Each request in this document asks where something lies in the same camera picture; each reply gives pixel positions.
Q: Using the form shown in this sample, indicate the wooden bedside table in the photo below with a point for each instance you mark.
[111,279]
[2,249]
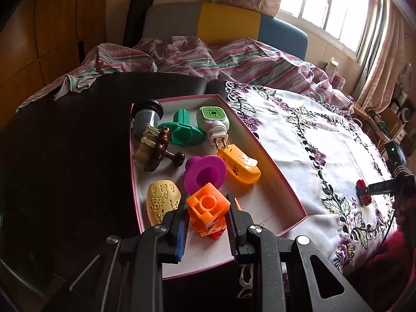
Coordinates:
[367,120]

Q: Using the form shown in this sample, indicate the clear cup with black lid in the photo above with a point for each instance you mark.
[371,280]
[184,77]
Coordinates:
[146,117]

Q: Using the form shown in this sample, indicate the pink striped blanket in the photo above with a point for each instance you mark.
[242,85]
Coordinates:
[260,61]

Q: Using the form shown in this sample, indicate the yellow embossed soap-shaped object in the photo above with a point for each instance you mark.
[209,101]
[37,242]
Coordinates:
[162,198]

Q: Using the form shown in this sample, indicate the wooden wardrobe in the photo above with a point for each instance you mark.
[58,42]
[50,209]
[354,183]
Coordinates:
[48,22]

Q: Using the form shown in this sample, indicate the pink-edged white tray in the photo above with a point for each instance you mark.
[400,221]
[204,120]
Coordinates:
[260,201]

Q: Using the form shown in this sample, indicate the pink patterned box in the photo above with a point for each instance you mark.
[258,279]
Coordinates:
[338,80]

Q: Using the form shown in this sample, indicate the grey yellow blue headboard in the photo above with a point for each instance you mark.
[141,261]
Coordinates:
[227,22]

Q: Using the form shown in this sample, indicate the yellow orange plastic piece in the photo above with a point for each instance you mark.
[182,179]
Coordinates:
[240,169]

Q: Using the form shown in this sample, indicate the white green plug-in device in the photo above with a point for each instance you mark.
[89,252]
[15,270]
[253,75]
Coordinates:
[213,117]

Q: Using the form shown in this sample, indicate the white box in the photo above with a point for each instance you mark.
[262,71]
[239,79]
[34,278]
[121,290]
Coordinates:
[332,68]

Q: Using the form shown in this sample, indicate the white floral embroidered tablecloth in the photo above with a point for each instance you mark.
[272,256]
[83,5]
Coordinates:
[325,136]

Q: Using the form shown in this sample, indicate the orange plastic cube block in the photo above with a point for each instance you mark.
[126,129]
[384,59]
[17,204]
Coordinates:
[208,208]

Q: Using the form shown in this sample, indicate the window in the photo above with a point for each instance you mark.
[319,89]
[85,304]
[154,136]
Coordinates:
[325,3]

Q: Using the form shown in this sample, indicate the person's right forearm red sleeve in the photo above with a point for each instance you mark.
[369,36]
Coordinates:
[390,266]

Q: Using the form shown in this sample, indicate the black rolled mat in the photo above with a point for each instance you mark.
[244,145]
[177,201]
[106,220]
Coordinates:
[136,16]

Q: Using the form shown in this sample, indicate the purple plastic mould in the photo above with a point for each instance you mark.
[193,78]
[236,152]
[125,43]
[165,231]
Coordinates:
[208,169]

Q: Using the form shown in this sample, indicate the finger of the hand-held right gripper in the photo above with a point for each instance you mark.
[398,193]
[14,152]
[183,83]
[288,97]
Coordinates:
[380,188]

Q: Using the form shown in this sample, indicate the red plastic block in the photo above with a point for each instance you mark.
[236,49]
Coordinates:
[362,195]

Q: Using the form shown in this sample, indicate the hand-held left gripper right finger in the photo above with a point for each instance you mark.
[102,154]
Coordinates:
[232,230]

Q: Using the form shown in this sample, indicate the green plastic mould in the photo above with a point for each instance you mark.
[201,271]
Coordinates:
[182,126]

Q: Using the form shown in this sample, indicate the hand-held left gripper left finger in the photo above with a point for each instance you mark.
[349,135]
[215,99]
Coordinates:
[180,234]

